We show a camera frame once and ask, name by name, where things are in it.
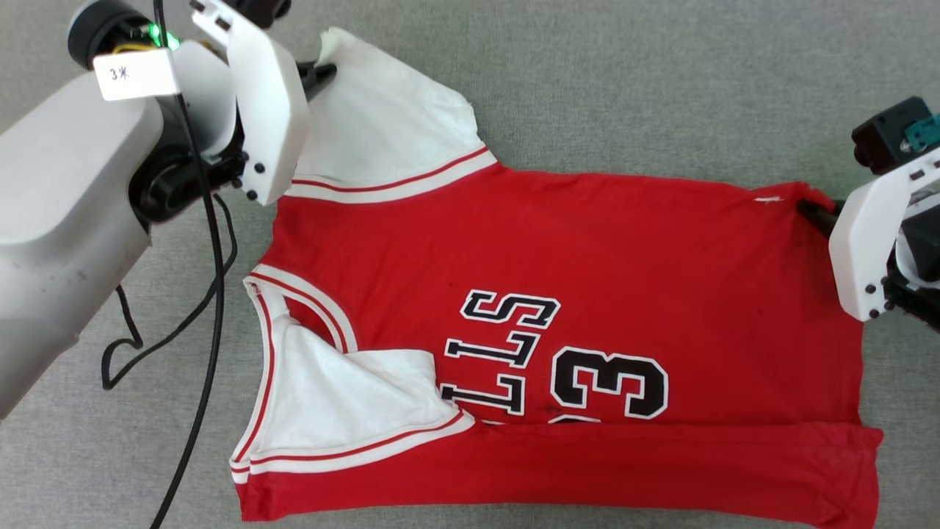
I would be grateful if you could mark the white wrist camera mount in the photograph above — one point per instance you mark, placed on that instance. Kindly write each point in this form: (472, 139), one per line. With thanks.
(261, 110)
(866, 242)

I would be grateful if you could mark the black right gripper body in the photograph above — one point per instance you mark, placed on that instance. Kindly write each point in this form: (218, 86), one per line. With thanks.
(918, 257)

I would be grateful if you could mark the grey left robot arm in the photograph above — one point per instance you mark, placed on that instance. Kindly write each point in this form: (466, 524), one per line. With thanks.
(51, 235)

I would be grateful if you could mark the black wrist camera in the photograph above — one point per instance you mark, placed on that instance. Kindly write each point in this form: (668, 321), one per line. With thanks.
(885, 136)
(263, 9)

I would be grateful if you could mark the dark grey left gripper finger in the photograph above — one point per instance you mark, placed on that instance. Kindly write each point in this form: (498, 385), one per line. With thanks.
(316, 79)

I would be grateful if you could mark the white paper label tag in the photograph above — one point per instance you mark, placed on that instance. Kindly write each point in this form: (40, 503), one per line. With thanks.
(136, 75)

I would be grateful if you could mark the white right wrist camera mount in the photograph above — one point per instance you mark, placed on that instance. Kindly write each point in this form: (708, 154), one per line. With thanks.
(866, 242)

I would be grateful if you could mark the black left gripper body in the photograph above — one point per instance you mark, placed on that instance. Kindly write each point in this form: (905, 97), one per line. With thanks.
(183, 169)

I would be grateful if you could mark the red white Bulls jersey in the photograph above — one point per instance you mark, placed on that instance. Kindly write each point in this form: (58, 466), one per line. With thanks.
(587, 308)

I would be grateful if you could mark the grey fabric sofa cushion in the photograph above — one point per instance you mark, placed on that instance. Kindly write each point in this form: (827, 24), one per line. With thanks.
(514, 88)

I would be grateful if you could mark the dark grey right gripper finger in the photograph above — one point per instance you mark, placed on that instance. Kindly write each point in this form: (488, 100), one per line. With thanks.
(816, 217)

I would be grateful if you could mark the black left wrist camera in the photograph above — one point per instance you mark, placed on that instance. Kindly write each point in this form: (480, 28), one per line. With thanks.
(263, 9)

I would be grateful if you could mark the teal right camera connector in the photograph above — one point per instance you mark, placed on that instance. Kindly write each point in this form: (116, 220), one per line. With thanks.
(924, 132)

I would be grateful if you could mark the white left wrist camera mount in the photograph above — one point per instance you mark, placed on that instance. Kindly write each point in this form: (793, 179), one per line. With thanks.
(261, 110)

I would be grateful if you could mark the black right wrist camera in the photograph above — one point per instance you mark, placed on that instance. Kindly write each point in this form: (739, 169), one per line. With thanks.
(885, 136)

